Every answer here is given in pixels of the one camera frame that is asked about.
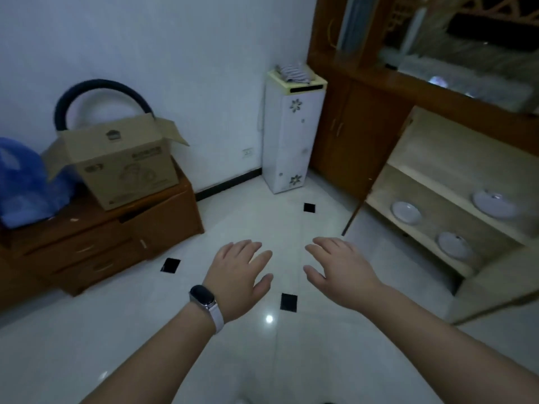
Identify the person's left hand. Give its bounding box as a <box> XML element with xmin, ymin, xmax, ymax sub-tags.
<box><xmin>203</xmin><ymin>238</ymin><xmax>275</xmax><ymax>324</ymax></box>

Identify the person's right forearm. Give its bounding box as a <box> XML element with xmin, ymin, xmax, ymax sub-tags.
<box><xmin>360</xmin><ymin>283</ymin><xmax>539</xmax><ymax>404</ymax></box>

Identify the blue plastic bag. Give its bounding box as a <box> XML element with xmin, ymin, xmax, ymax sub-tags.
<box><xmin>0</xmin><ymin>136</ymin><xmax>76</xmax><ymax>230</ymax></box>

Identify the open cardboard box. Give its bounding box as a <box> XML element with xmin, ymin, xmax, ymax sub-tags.
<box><xmin>41</xmin><ymin>112</ymin><xmax>190</xmax><ymax>212</ymax></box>

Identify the brown wooden cabinet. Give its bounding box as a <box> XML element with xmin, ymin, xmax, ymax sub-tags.
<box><xmin>306</xmin><ymin>0</ymin><xmax>539</xmax><ymax>327</ymax></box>

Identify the person's right hand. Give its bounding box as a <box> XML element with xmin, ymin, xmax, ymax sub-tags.
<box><xmin>303</xmin><ymin>236</ymin><xmax>385</xmax><ymax>314</ymax></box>

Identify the white floral narrow cabinet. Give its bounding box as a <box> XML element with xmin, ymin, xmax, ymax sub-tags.
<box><xmin>261</xmin><ymin>70</ymin><xmax>329</xmax><ymax>195</ymax></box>

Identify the coffee table with white cloth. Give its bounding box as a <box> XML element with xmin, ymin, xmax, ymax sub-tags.
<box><xmin>395</xmin><ymin>54</ymin><xmax>536</xmax><ymax>115</ymax></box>

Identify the low brown drawer chest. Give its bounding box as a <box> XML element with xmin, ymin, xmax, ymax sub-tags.
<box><xmin>0</xmin><ymin>162</ymin><xmax>206</xmax><ymax>310</ymax></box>

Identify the black hoop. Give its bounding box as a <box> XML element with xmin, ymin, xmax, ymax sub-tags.
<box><xmin>53</xmin><ymin>79</ymin><xmax>155</xmax><ymax>132</ymax></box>

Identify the person's left forearm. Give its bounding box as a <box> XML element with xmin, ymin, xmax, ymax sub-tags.
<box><xmin>80</xmin><ymin>305</ymin><xmax>218</xmax><ymax>404</ymax></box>

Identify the striped folded cloth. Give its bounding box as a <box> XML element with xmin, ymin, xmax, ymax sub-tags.
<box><xmin>276</xmin><ymin>62</ymin><xmax>317</xmax><ymax>85</ymax></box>

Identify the white cartoon print plate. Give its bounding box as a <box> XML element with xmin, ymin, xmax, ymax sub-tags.
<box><xmin>471</xmin><ymin>189</ymin><xmax>519</xmax><ymax>220</ymax></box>
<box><xmin>390</xmin><ymin>200</ymin><xmax>423</xmax><ymax>226</ymax></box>
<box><xmin>436</xmin><ymin>231</ymin><xmax>474</xmax><ymax>260</ymax></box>

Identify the smartwatch with white band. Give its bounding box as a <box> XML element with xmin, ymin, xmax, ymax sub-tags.
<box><xmin>188</xmin><ymin>284</ymin><xmax>225</xmax><ymax>335</ymax></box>

